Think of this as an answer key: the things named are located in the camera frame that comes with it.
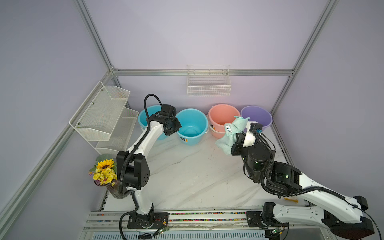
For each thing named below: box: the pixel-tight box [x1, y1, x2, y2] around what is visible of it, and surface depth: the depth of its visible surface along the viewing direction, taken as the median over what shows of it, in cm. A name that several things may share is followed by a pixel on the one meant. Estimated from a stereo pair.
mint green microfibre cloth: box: [215, 116, 251, 156], surface depth 59 cm
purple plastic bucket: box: [240, 105, 273, 132], surface depth 103 cm
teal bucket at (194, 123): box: [176, 108, 209, 146], surface depth 94 cm
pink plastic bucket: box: [207, 103, 241, 139], surface depth 101 cm
